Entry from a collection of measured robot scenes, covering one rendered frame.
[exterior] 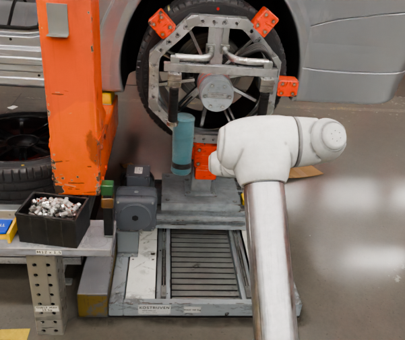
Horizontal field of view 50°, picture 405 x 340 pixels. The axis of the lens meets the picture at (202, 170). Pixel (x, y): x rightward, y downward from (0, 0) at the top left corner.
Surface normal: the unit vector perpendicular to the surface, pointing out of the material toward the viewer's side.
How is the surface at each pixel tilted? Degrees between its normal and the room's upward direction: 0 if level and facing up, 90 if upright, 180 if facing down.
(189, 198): 0
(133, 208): 90
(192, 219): 90
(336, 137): 56
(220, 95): 90
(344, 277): 0
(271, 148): 52
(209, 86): 90
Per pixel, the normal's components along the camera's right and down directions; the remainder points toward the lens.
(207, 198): 0.07, -0.88
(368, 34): 0.07, 0.48
